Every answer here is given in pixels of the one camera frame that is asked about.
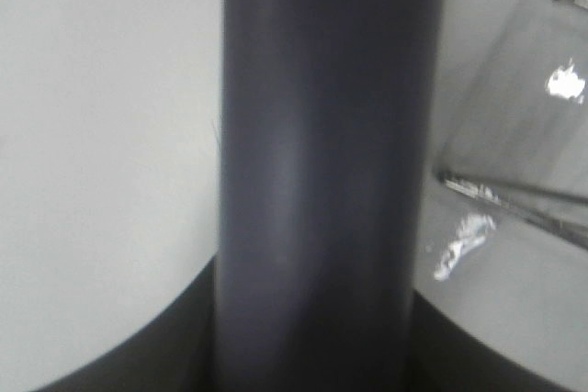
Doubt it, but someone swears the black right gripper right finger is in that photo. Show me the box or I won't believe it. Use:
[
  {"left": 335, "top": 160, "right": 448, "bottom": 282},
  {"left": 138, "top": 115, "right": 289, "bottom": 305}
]
[{"left": 403, "top": 291, "right": 560, "bottom": 391}]

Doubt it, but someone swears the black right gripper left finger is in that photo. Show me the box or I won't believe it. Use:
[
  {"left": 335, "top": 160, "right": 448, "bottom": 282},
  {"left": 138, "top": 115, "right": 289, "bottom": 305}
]
[{"left": 42, "top": 259, "right": 215, "bottom": 392}]

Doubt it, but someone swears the chrome wire dish rack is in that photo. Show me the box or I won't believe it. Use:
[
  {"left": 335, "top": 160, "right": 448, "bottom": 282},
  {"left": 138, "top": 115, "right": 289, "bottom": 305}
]
[{"left": 435, "top": 0, "right": 587, "bottom": 248}]

